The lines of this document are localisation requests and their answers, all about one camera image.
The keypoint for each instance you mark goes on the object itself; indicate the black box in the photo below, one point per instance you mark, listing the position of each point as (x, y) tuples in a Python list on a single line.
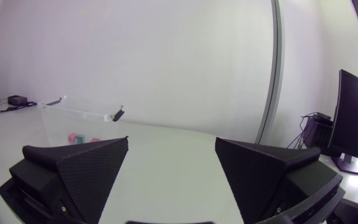
[(317, 132)]

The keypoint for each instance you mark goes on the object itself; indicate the clear plastic container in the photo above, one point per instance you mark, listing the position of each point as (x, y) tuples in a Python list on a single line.
[(73, 119)]

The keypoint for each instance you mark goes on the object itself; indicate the dark screen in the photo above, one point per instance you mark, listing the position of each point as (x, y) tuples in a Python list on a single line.
[(356, 124)]

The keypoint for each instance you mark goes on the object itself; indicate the teal toy brick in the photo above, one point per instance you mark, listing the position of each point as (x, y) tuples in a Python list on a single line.
[(79, 138)]

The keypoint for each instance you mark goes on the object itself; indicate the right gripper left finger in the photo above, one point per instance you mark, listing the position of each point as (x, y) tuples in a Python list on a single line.
[(85, 174)]

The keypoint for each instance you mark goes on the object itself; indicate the black power brick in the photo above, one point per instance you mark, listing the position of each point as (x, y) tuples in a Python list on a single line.
[(17, 100)]

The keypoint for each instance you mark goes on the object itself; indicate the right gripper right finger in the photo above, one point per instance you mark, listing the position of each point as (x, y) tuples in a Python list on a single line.
[(256, 177)]

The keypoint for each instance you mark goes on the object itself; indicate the pink toy brick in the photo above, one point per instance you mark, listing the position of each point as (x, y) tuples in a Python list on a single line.
[(94, 140), (71, 137)]

